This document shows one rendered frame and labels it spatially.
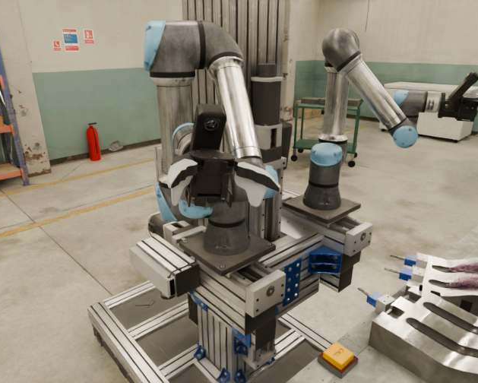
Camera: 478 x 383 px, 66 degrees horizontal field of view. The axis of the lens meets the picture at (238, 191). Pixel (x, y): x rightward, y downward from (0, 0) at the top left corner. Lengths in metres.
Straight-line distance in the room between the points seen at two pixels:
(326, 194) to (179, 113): 0.70
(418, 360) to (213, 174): 0.81
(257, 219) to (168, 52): 0.67
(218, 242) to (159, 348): 1.04
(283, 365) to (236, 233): 0.98
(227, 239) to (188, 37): 0.56
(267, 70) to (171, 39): 0.39
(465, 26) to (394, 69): 1.45
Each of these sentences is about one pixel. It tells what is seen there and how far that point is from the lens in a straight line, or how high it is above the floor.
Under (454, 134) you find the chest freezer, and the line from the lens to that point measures 7.68.
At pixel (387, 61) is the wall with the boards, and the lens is 8.95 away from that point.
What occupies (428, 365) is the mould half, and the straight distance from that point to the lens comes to 1.16.
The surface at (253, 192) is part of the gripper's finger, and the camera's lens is 0.56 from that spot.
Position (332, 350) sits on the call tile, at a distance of 1.14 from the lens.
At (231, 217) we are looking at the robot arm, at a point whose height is 1.16.
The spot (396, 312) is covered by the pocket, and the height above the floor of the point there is 0.87.
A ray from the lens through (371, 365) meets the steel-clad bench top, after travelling 1.18.
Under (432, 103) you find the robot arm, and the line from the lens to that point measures 1.49.
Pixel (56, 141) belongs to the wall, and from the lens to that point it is 5.94.
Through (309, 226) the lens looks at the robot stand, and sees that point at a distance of 1.50.
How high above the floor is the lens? 1.62
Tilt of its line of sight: 22 degrees down
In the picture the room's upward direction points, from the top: straight up
